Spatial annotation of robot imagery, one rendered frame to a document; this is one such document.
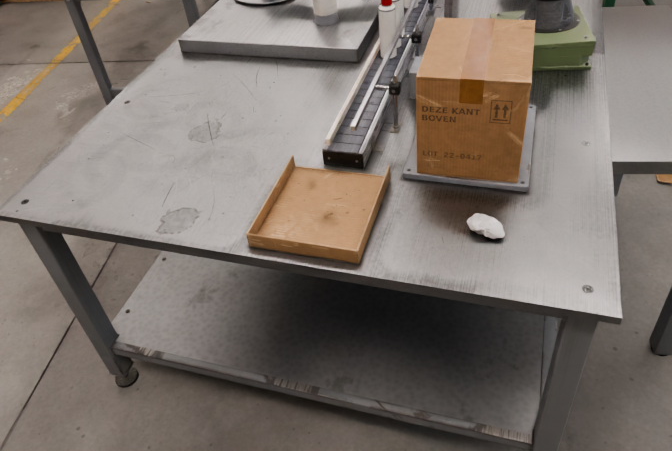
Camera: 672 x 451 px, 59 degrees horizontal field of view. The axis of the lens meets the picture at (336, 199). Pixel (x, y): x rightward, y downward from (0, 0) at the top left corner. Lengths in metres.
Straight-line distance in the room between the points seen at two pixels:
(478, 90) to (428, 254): 0.37
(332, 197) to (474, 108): 0.40
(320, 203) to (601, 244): 0.63
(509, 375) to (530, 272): 0.63
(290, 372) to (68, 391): 0.86
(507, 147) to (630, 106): 0.53
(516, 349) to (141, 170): 1.21
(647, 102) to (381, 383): 1.09
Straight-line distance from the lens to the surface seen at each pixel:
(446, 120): 1.36
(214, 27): 2.29
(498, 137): 1.38
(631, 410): 2.14
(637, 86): 1.92
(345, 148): 1.51
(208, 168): 1.62
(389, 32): 1.86
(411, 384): 1.81
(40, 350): 2.54
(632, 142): 1.68
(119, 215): 1.57
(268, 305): 2.04
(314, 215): 1.40
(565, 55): 1.94
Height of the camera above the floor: 1.77
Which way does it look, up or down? 41 degrees down
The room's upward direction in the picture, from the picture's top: 7 degrees counter-clockwise
